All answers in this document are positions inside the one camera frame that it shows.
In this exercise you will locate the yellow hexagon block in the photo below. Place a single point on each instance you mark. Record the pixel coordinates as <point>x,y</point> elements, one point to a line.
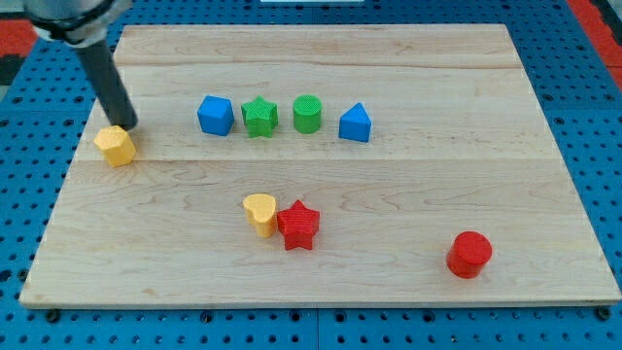
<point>115,145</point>

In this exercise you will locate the red cylinder block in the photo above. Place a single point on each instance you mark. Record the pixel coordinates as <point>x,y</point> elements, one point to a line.
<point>469,254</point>

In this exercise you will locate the green cylinder block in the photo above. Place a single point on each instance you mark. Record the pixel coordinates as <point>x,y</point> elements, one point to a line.
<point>307,110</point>

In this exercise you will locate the red star block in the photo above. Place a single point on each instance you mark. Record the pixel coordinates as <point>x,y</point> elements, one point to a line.
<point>298,225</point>

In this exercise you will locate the green star block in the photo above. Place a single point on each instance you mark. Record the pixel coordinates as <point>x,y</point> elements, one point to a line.
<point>260,116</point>

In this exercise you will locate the yellow heart block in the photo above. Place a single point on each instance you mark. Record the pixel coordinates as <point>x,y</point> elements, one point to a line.
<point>261,213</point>

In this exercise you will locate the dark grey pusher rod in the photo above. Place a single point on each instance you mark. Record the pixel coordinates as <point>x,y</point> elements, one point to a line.
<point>105,80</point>

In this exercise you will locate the wooden board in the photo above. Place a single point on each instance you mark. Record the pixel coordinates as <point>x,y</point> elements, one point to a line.
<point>458,142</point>

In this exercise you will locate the blue cube block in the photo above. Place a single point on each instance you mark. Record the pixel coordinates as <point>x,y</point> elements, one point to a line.
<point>215,115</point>

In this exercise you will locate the blue triangle block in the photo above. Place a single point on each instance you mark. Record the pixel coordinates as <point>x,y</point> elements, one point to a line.
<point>355,124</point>

